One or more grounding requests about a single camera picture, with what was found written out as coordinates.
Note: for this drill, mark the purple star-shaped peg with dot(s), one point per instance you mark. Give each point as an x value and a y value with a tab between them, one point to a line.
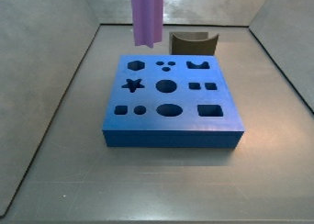
148	21

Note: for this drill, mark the dark curved block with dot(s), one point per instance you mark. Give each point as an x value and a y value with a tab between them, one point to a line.
193	43

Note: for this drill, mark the blue shape-sorter block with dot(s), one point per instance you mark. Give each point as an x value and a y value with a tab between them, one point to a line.
172	102

